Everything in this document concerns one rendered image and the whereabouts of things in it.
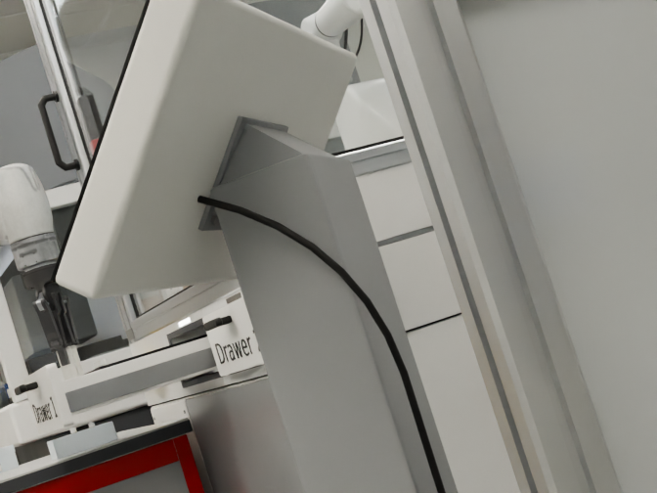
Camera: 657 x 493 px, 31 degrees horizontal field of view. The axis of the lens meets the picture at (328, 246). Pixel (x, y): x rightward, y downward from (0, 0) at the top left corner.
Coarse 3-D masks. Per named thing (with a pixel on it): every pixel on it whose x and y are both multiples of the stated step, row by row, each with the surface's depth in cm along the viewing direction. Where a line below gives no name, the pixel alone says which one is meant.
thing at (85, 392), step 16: (160, 352) 211; (176, 352) 212; (192, 352) 213; (208, 352) 214; (112, 368) 207; (128, 368) 208; (144, 368) 209; (160, 368) 210; (176, 368) 211; (192, 368) 212; (208, 368) 213; (64, 384) 203; (80, 384) 204; (96, 384) 205; (112, 384) 206; (128, 384) 207; (144, 384) 208; (160, 384) 209; (80, 400) 204; (96, 400) 205; (112, 400) 206
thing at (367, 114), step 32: (256, 0) 185; (288, 0) 187; (320, 0) 189; (352, 0) 191; (320, 32) 188; (352, 32) 190; (352, 96) 188; (384, 96) 190; (352, 128) 187; (384, 128) 189
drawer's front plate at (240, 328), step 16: (240, 304) 190; (208, 320) 207; (240, 320) 192; (208, 336) 209; (224, 336) 201; (240, 336) 194; (224, 352) 204; (256, 352) 189; (224, 368) 206; (240, 368) 198
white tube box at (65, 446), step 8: (104, 424) 237; (112, 424) 237; (80, 432) 235; (88, 432) 235; (96, 432) 236; (104, 432) 236; (112, 432) 237; (56, 440) 233; (64, 440) 234; (72, 440) 234; (80, 440) 235; (88, 440) 235; (96, 440) 236; (104, 440) 236; (112, 440) 237; (56, 448) 233; (64, 448) 233; (72, 448) 234; (80, 448) 234; (88, 448) 235; (56, 456) 233; (64, 456) 233
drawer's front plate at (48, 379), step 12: (36, 372) 211; (48, 372) 201; (48, 384) 203; (60, 384) 201; (36, 396) 217; (48, 396) 206; (60, 396) 201; (48, 408) 209; (60, 408) 200; (48, 420) 213; (60, 420) 202; (72, 420) 201
